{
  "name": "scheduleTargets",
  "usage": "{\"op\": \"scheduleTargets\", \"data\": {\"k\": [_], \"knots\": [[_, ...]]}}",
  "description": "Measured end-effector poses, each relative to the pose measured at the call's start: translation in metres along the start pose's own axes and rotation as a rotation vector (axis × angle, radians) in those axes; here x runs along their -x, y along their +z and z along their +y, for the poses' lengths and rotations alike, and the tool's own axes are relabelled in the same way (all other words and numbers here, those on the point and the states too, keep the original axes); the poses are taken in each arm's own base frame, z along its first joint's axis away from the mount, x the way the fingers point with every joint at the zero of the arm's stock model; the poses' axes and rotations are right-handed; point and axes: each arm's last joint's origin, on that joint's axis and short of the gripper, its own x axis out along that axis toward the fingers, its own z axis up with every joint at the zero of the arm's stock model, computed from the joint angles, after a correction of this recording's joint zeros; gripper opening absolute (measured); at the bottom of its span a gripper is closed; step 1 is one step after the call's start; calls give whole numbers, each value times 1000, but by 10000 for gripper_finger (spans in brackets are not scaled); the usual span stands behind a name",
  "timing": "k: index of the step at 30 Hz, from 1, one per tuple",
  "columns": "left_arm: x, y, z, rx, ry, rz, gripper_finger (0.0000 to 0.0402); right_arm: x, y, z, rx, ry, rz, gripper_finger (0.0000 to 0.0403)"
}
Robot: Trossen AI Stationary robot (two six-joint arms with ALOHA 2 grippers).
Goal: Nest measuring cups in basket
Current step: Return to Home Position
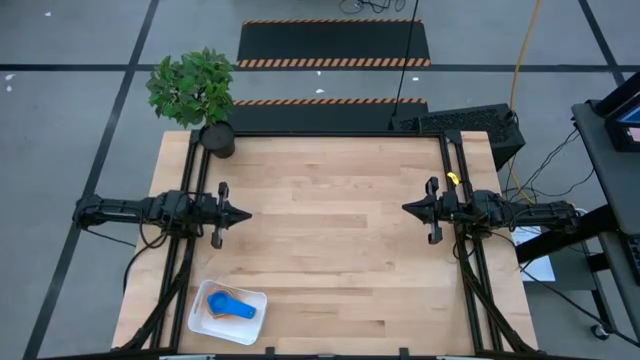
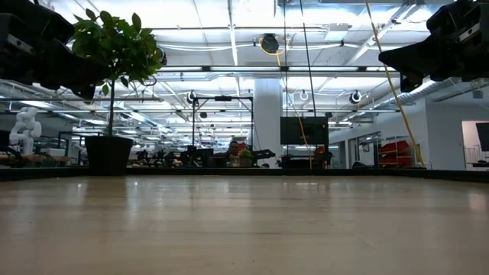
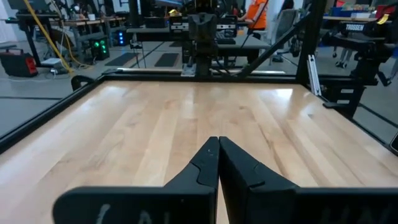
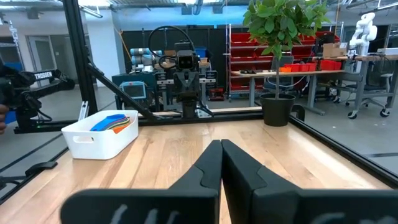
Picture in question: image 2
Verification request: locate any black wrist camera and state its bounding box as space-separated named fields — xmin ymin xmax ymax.
xmin=456 ymin=13 xmax=489 ymax=45
xmin=0 ymin=32 xmax=35 ymax=58

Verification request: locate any black reel with yellow cord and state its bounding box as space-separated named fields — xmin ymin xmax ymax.
xmin=258 ymin=33 xmax=287 ymax=57

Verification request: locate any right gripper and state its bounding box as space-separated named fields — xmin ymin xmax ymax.
xmin=377 ymin=32 xmax=489 ymax=93

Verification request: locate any black wall screen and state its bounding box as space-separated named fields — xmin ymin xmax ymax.
xmin=475 ymin=121 xmax=489 ymax=152

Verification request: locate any black plant pot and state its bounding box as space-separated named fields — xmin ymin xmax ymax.
xmin=84 ymin=134 xmax=134 ymax=176

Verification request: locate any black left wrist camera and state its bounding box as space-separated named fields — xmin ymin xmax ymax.
xmin=0 ymin=32 xmax=35 ymax=58

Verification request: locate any small flowering plant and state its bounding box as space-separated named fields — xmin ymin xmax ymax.
xmin=237 ymin=147 xmax=254 ymax=168

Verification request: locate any red storage shelf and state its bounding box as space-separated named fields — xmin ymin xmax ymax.
xmin=377 ymin=139 xmax=413 ymax=166

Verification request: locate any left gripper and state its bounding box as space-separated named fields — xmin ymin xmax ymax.
xmin=0 ymin=37 xmax=112 ymax=101

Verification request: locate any black metal rig frame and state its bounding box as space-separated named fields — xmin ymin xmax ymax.
xmin=0 ymin=165 xmax=489 ymax=181

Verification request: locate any black hanging cable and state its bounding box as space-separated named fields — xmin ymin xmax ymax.
xmin=299 ymin=0 xmax=317 ymax=118

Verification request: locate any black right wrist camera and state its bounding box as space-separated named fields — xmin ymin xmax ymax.
xmin=456 ymin=13 xmax=489 ymax=45

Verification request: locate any green leafy plant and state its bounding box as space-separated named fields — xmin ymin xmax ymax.
xmin=71 ymin=8 xmax=164 ymax=135

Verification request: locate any black monitor screen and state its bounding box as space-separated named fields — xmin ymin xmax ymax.
xmin=280 ymin=115 xmax=330 ymax=146

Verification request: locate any yellow power cable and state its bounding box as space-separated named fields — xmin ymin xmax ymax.
xmin=364 ymin=0 xmax=426 ymax=166

